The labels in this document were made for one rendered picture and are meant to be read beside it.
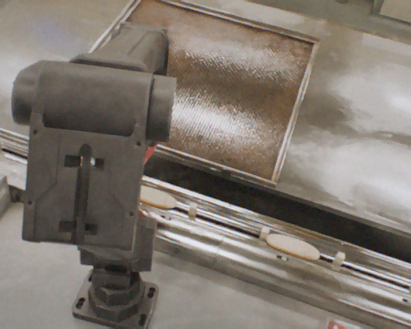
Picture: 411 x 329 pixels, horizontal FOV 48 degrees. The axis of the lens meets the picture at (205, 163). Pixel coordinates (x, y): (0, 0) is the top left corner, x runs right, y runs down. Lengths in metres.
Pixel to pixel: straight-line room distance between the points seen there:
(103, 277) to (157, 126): 0.41
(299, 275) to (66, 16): 1.10
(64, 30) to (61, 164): 1.19
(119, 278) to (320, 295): 0.34
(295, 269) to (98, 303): 0.33
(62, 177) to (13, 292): 0.52
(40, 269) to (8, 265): 0.05
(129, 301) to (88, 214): 0.43
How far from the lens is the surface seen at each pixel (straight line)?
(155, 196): 0.89
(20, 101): 0.34
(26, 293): 0.83
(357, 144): 1.05
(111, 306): 0.74
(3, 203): 0.92
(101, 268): 0.70
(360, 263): 0.91
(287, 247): 0.87
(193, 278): 0.83
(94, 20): 1.56
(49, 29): 1.50
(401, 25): 4.28
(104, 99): 0.32
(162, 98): 0.33
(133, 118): 0.32
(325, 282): 0.84
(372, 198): 0.97
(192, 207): 0.87
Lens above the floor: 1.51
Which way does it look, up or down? 42 degrees down
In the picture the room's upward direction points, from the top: 11 degrees clockwise
